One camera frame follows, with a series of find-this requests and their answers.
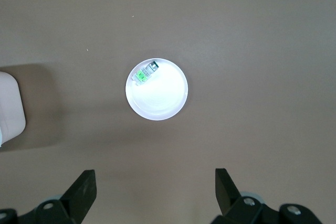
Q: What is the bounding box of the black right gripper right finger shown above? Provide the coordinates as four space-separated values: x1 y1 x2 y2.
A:
212 168 280 224

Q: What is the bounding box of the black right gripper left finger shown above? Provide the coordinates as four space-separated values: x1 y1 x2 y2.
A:
33 169 99 224

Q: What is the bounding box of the pink round plate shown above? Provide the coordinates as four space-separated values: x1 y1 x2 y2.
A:
125 57 189 121

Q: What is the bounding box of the green and grey switch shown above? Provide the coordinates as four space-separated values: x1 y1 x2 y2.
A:
131 60 160 86

